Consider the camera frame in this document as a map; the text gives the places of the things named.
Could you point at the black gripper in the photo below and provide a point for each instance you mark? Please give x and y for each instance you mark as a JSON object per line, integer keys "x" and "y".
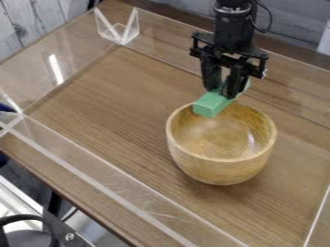
{"x": 229, "y": 48}

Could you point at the green rectangular block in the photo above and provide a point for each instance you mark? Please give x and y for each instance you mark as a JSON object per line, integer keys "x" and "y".
{"x": 211, "y": 104}

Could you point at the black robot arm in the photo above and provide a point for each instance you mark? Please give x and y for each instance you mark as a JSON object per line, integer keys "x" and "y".
{"x": 227, "y": 52}

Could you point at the brown wooden bowl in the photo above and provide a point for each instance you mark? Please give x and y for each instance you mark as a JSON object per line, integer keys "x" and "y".
{"x": 222, "y": 150}

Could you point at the black table leg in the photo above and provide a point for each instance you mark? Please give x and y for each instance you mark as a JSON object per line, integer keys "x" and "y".
{"x": 55, "y": 204}

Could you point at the clear acrylic tray enclosure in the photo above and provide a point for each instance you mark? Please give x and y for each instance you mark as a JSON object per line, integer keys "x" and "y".
{"x": 94, "y": 88}

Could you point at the metal bracket with screw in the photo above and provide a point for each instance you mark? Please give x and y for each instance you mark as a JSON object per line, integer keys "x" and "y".
{"x": 67, "y": 237}

